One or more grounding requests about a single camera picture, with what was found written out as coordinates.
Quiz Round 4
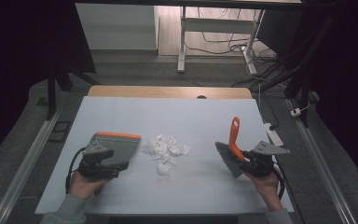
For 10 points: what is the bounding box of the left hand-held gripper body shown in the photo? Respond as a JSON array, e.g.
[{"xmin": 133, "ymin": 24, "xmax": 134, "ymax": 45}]
[{"xmin": 78, "ymin": 139, "xmax": 121, "ymax": 180}]

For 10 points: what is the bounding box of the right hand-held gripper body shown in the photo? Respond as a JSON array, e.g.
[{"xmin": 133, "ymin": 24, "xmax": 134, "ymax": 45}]
[{"xmin": 238, "ymin": 140, "xmax": 292, "ymax": 179}]

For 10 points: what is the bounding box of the grey dustpan with orange edge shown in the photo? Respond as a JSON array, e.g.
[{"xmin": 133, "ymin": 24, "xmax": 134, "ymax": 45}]
[{"xmin": 88, "ymin": 131, "xmax": 143, "ymax": 172}]

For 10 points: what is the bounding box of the orange-handled grey brush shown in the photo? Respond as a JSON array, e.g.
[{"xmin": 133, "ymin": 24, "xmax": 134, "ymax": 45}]
[{"xmin": 214, "ymin": 116, "xmax": 247, "ymax": 179}]

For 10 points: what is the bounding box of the pile of white paper scraps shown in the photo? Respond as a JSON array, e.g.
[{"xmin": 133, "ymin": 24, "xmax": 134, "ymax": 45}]
[{"xmin": 143, "ymin": 133, "xmax": 192, "ymax": 177}]

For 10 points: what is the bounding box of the person's right hand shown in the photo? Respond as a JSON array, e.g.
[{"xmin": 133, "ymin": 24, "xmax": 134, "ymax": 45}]
[{"xmin": 243, "ymin": 169, "xmax": 284, "ymax": 212}]

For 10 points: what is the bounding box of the person's left hand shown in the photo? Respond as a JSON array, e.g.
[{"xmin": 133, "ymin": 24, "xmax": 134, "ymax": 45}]
[{"xmin": 69, "ymin": 170, "xmax": 111, "ymax": 200}]

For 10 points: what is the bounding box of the white power strip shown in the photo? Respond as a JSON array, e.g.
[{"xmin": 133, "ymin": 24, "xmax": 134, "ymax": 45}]
[{"xmin": 263, "ymin": 122, "xmax": 284, "ymax": 147}]

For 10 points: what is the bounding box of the black floor plate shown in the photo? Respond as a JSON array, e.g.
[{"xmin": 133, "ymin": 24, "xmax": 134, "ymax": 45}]
[{"xmin": 48, "ymin": 120, "xmax": 73, "ymax": 144}]

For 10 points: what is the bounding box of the small white connector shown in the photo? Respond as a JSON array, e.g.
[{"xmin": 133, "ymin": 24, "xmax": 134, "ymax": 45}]
[{"xmin": 290, "ymin": 106, "xmax": 303, "ymax": 119}]

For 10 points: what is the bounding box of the white table cover board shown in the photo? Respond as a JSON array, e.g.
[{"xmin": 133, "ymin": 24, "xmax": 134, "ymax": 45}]
[{"xmin": 34, "ymin": 95, "xmax": 295, "ymax": 216}]

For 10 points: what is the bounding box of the wooden table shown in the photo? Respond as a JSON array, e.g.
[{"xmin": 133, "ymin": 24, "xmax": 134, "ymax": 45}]
[{"xmin": 88, "ymin": 85, "xmax": 254, "ymax": 100}]

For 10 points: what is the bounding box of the black metal stand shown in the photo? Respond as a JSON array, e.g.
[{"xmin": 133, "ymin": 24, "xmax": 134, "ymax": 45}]
[
  {"xmin": 44, "ymin": 60, "xmax": 101, "ymax": 121},
  {"xmin": 255, "ymin": 12, "xmax": 337, "ymax": 129}
]

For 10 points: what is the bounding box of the dark curtain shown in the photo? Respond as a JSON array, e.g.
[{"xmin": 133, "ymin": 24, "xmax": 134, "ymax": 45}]
[
  {"xmin": 0, "ymin": 0, "xmax": 97, "ymax": 171},
  {"xmin": 301, "ymin": 0, "xmax": 358, "ymax": 190}
]

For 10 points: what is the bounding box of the white cabinet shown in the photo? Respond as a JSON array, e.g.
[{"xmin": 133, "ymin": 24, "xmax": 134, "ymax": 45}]
[{"xmin": 75, "ymin": 3, "xmax": 160, "ymax": 51}]

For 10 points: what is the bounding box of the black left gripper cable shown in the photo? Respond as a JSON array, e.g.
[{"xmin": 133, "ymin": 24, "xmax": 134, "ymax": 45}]
[{"xmin": 64, "ymin": 147, "xmax": 88, "ymax": 195}]

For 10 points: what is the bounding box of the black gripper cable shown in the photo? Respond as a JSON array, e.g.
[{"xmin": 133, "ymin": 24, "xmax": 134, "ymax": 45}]
[
  {"xmin": 271, "ymin": 161, "xmax": 286, "ymax": 201},
  {"xmin": 64, "ymin": 147, "xmax": 88, "ymax": 195}
]

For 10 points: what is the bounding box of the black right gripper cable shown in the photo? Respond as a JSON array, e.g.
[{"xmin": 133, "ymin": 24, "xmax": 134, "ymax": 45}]
[{"xmin": 271, "ymin": 161, "xmax": 286, "ymax": 201}]

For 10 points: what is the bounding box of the aluminium rail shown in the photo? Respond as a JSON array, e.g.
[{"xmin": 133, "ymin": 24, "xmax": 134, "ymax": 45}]
[
  {"xmin": 286, "ymin": 98, "xmax": 358, "ymax": 224},
  {"xmin": 0, "ymin": 106, "xmax": 63, "ymax": 224}
]

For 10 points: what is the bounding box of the tangle of black floor cables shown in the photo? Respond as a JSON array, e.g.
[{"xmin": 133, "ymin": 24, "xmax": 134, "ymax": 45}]
[{"xmin": 185, "ymin": 7, "xmax": 290, "ymax": 90}]

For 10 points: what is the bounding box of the white desk frame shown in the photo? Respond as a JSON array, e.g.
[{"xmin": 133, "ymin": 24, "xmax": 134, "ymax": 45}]
[{"xmin": 176, "ymin": 6, "xmax": 266, "ymax": 76}]

